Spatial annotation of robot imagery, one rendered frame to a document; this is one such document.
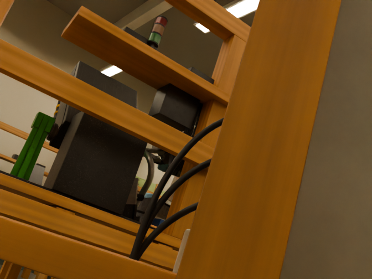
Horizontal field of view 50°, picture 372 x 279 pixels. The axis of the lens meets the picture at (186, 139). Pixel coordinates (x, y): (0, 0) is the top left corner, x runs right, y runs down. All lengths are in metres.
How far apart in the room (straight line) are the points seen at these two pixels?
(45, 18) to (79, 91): 6.71
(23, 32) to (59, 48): 0.68
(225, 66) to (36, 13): 6.51
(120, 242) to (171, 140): 0.43
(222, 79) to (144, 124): 0.48
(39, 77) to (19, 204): 0.43
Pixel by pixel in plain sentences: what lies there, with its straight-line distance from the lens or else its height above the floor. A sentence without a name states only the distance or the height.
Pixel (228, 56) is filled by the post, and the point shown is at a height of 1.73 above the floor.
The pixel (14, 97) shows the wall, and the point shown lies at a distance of 7.63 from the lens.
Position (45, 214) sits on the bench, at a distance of 1.46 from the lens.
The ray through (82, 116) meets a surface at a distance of 1.64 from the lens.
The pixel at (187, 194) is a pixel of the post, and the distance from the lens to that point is 1.67.
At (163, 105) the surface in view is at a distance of 1.74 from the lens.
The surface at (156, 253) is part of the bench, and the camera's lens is 1.62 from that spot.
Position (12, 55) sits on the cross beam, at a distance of 1.46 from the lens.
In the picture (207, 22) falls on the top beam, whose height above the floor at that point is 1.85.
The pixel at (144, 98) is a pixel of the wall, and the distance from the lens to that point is 8.63.
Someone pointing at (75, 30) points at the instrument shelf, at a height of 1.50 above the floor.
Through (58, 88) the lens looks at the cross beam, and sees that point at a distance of 1.46.
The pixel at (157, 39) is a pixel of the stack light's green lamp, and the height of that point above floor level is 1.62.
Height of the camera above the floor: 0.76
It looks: 18 degrees up
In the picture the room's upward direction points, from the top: 18 degrees clockwise
